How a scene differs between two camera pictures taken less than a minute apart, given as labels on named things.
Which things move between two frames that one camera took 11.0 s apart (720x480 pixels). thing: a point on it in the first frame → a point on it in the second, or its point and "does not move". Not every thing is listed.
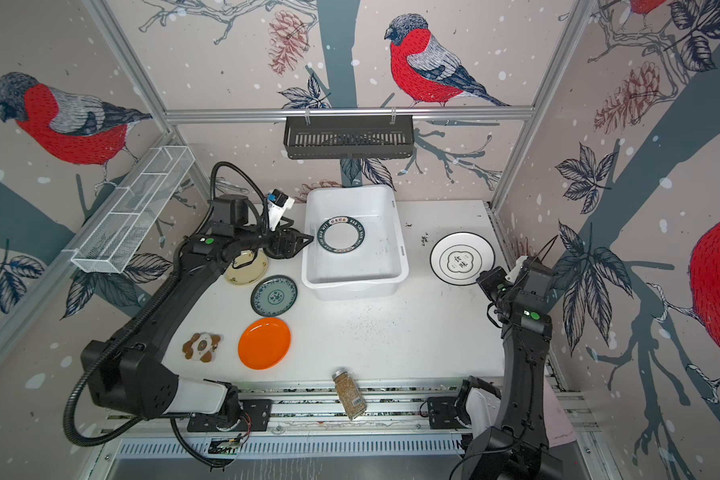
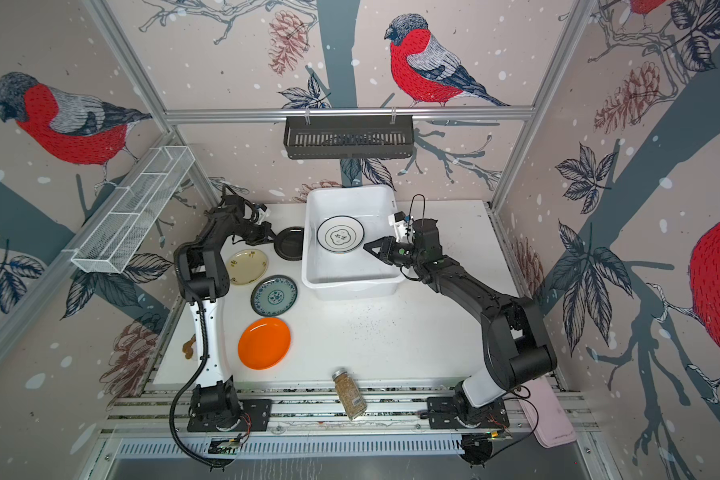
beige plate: [247, 267] does not move
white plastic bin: [357, 251] does not move
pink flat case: [558, 426] does not move
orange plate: [264, 342] does not move
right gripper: [488, 281] → [388, 250]
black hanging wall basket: [316, 137] does not move
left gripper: [291, 248] → [265, 231]
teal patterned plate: [273, 295] does not move
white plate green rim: [459, 258] → [340, 233]
